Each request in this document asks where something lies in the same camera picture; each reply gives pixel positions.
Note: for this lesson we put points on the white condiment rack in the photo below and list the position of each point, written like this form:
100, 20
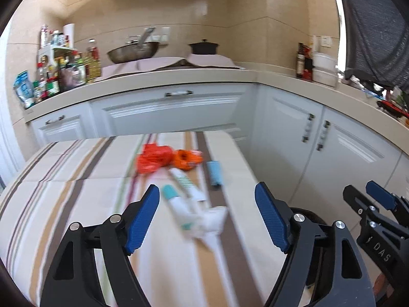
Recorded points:
60, 49

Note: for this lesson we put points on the person's right hand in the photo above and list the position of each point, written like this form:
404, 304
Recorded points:
383, 292

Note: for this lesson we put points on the white kitchen cabinet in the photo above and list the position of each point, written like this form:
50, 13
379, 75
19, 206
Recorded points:
351, 166

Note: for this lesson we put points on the white paper towel roll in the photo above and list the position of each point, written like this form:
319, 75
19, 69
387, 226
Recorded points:
68, 35

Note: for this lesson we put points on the white lidded container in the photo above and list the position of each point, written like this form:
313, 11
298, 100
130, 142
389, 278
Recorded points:
324, 76
324, 60

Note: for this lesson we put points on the white double wall socket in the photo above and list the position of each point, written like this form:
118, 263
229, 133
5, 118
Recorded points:
161, 35

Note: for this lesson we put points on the yellow cooking oil bottle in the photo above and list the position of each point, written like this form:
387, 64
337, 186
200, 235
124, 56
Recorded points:
93, 67

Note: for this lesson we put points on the small light blue box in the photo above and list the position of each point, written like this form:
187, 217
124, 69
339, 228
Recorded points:
214, 172

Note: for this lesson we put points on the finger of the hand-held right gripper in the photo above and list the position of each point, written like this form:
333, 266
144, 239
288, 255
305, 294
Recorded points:
356, 198
380, 195

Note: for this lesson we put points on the black lidded pot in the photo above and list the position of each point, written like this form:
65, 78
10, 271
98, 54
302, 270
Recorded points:
203, 48

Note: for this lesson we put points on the steel wok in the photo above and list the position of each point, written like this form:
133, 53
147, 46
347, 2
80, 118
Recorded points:
134, 52

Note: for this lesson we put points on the white tube with teal cap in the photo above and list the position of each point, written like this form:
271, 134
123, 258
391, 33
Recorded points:
179, 208

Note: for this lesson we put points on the orange plastic bag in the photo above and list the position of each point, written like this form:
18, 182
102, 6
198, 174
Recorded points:
153, 158

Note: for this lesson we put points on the orange snack wrapper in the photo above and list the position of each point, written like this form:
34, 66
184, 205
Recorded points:
187, 160

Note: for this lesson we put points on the dark grey curtain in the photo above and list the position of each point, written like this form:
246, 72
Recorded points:
377, 32

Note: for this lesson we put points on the white wall outlet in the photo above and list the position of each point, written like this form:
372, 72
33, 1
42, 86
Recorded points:
326, 41

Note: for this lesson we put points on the group of condiment bottles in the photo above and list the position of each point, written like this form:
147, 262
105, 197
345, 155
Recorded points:
54, 83

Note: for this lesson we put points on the blue seasoning packet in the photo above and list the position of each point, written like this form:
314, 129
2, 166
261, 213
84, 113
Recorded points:
24, 89

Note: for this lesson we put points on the white tube with green print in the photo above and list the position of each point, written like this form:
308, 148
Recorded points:
185, 182

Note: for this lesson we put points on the striped tablecloth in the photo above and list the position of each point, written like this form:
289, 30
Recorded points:
80, 182

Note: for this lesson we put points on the dark glass bottle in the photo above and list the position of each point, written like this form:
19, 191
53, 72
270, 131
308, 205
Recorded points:
300, 62

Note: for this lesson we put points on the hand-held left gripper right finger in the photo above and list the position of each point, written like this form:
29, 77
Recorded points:
271, 217

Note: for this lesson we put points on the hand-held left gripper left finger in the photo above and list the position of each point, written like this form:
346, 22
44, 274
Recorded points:
142, 217

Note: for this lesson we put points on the pink stove cover cloth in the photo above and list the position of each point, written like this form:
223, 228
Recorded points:
127, 68
211, 60

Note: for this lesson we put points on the beige kitchen countertop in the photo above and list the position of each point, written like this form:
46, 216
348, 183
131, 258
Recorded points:
191, 76

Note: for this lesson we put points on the dark sauce bottles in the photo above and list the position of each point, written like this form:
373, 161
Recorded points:
308, 67

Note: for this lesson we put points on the white tissue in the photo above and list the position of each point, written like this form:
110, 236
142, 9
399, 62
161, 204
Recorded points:
215, 217

